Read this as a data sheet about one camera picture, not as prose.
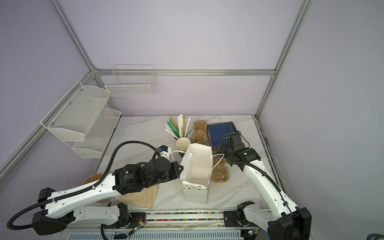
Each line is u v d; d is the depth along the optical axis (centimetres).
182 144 89
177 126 96
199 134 104
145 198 80
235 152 58
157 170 46
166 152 61
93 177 77
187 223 73
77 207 42
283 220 38
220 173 88
